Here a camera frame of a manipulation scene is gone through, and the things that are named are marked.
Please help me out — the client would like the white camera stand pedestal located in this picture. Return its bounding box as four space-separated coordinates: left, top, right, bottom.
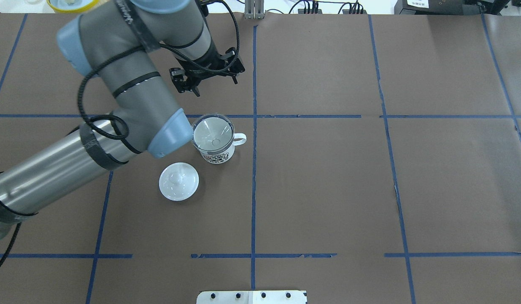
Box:
196 290 308 304

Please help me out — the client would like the clear plastic funnel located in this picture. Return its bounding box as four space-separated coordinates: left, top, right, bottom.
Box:
192 113 235 154

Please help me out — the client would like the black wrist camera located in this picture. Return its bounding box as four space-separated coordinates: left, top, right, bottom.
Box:
219 47 245 84

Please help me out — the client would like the black computer box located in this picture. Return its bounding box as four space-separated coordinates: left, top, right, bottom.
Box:
394 0 487 16

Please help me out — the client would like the aluminium frame post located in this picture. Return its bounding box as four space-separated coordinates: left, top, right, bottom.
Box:
243 0 266 19

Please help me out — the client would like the white mug lid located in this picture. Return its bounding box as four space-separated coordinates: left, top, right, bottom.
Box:
158 162 200 201

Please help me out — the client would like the white enamel mug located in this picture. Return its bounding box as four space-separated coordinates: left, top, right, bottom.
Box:
192 113 247 164

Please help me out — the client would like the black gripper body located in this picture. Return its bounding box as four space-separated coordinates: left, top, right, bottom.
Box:
177 42 227 87

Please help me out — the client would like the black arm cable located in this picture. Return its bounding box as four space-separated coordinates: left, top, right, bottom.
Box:
0 0 240 277

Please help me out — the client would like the brown paper table cover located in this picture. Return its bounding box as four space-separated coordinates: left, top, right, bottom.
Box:
0 14 521 304

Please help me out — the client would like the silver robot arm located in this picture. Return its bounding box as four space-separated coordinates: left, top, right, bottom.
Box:
0 0 228 241

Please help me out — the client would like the yellow tape roll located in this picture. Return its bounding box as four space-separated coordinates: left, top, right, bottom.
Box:
46 0 104 14

